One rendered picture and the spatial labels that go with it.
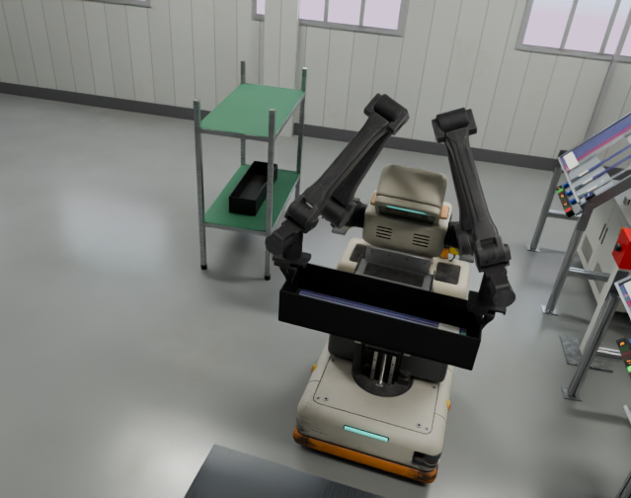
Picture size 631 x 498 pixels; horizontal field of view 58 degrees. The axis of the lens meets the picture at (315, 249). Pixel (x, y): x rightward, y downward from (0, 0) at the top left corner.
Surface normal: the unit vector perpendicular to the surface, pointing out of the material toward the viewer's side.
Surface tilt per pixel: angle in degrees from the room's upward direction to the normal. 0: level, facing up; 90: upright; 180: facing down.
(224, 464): 0
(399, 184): 42
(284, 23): 90
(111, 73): 90
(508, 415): 0
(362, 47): 90
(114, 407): 0
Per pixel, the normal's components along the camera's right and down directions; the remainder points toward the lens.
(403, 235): -0.30, 0.61
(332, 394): 0.07, -0.84
